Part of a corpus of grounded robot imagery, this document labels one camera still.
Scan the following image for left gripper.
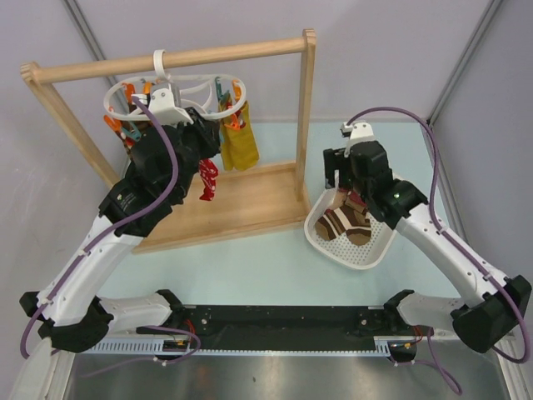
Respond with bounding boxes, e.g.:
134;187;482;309
160;106;220;199

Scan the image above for teal clothes peg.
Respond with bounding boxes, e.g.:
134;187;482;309
121;125;142;143

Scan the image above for brown striped sock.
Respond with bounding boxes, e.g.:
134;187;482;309
314;189;372;246

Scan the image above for white plastic clip hanger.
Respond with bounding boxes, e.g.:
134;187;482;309
103;49;247;125

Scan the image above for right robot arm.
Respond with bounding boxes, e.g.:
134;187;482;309
323;141;532;353

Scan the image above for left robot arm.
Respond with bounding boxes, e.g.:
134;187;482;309
19;107;220;353

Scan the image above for black argyle sock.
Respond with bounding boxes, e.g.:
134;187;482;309
122;121;152;153

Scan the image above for teal peg far side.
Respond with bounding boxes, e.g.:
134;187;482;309
214;76;229;104

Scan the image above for yellow-orange peg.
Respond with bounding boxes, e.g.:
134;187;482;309
143;82;152;94

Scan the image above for wooden clothes rack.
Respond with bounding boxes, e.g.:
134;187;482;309
20;29;316;253

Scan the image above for orange clothes peg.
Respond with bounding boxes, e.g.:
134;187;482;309
103;115;122;135

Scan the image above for orange peg on loop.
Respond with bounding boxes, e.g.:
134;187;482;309
122;82;136;102

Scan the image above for white perforated plastic basket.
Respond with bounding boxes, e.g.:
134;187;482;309
304;172;396;270

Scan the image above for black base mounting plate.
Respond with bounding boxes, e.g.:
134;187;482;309
137;305;421;354

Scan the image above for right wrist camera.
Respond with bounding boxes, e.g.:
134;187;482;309
340;121;375;148

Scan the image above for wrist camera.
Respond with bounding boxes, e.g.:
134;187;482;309
132;82;192;125
340;121;375;148

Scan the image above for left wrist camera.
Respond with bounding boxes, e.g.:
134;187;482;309
132;82;192;125

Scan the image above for white slotted cable duct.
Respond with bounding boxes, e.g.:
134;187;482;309
99;336;392;357

